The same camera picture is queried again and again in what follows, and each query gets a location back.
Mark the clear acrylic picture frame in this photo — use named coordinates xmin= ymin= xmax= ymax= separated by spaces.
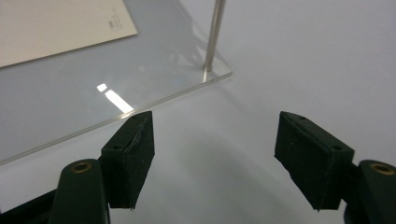
xmin=0 ymin=0 xmax=233 ymax=166

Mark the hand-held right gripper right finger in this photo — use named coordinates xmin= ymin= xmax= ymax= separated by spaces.
xmin=274 ymin=111 xmax=355 ymax=211

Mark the picture postcard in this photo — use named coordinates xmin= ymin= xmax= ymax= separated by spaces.
xmin=0 ymin=0 xmax=139 ymax=69

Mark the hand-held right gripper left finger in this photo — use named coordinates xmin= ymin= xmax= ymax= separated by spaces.
xmin=101 ymin=110 xmax=156 ymax=210

